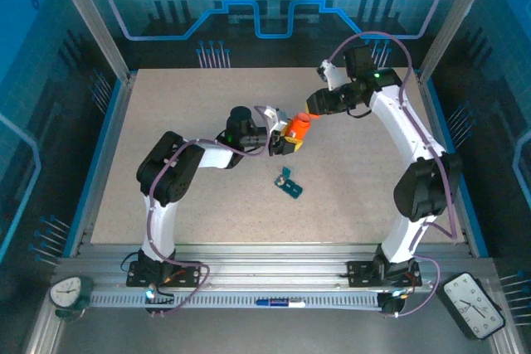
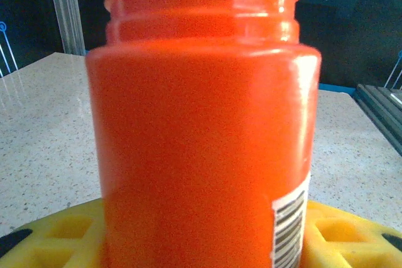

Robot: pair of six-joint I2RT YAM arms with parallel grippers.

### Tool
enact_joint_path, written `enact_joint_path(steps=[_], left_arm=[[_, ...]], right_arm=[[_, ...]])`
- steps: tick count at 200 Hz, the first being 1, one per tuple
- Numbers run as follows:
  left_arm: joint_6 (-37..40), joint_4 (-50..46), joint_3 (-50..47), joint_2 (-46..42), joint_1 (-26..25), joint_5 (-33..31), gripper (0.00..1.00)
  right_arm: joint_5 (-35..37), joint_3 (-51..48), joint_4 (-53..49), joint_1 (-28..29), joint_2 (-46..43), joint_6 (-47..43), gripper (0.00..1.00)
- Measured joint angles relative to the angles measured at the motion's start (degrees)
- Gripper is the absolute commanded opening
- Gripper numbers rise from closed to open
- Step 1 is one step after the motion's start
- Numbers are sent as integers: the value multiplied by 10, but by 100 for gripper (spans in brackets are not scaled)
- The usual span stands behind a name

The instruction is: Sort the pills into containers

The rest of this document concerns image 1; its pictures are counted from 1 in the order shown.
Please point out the aluminium frame post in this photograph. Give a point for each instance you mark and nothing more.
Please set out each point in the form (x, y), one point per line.
(447, 30)
(100, 30)

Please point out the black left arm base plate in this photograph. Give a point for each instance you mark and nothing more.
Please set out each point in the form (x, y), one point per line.
(188, 273)

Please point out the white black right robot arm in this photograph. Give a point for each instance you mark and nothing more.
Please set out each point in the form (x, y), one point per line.
(398, 122)

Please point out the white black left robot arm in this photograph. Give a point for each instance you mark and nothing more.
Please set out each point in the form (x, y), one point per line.
(159, 225)

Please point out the orange pill bottle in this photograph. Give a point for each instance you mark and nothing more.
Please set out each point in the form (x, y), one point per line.
(298, 127)

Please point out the teal pill organizer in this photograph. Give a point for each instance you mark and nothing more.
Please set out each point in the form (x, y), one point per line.
(292, 189)

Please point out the round green clock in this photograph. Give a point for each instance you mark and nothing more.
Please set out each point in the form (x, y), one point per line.
(66, 291)

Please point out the small beige pill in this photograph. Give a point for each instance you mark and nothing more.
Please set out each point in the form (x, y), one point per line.
(281, 182)

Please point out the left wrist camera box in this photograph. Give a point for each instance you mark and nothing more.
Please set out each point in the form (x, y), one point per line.
(276, 117)

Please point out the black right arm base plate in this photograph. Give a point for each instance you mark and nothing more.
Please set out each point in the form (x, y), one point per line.
(359, 275)

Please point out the blue white marker pen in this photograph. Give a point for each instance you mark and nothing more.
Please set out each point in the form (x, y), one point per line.
(280, 303)

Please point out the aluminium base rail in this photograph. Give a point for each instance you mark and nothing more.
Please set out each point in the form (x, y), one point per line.
(269, 258)

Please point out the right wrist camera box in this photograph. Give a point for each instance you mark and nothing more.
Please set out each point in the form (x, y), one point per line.
(332, 74)

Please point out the black rectangular clock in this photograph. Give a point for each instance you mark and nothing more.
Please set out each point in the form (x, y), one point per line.
(473, 308)

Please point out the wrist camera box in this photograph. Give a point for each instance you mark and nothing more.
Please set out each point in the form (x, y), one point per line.
(332, 74)
(276, 117)

